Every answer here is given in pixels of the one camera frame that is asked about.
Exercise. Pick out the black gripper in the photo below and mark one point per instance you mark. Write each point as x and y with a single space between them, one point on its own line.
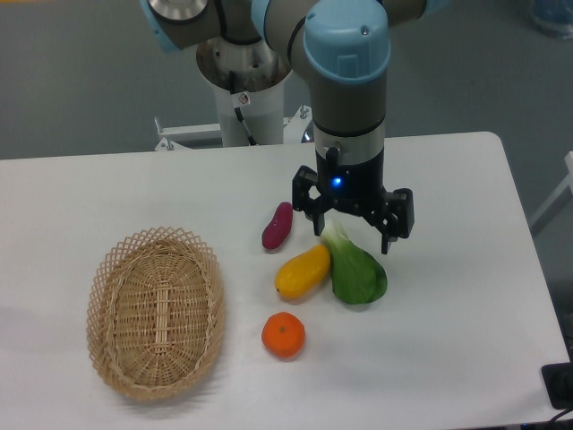
354 189

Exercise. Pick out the orange fruit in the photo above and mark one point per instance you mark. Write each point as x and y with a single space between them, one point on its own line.
283 335

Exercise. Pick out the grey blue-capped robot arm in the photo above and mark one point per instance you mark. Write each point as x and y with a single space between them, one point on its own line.
340 49

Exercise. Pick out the green bok choy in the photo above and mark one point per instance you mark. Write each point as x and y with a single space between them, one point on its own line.
357 278

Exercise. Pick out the purple sweet potato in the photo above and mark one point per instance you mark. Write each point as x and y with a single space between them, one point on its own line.
278 229

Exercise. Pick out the yellow mango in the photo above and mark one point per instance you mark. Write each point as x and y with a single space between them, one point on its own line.
299 275

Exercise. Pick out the woven wicker basket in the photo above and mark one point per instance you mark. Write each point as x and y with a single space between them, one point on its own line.
156 315

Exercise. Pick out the blue object in corner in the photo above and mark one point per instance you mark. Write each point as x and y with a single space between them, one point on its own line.
553 17

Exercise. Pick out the black device at table edge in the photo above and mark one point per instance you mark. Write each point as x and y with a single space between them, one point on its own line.
557 379

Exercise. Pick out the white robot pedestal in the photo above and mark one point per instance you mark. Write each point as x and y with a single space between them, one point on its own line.
248 85

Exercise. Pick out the white frame at right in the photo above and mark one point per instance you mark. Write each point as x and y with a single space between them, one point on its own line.
554 203

